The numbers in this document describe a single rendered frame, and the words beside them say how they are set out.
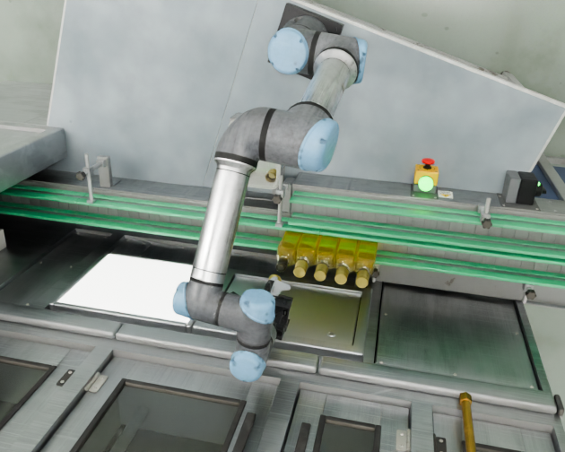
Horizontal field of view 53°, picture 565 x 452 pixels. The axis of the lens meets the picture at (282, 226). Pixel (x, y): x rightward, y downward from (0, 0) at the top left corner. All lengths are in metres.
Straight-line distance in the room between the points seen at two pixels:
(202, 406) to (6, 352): 0.56
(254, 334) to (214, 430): 0.26
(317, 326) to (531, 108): 0.90
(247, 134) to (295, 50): 0.41
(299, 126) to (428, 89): 0.70
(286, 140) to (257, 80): 0.70
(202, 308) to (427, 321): 0.78
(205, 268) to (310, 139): 0.35
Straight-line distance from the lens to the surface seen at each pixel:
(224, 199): 1.21
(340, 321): 1.63
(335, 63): 1.47
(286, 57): 1.56
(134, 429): 1.38
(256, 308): 1.17
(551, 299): 1.96
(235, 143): 1.21
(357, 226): 1.75
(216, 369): 1.49
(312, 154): 1.18
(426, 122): 1.83
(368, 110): 1.83
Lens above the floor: 2.53
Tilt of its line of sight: 63 degrees down
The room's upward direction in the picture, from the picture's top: 152 degrees counter-clockwise
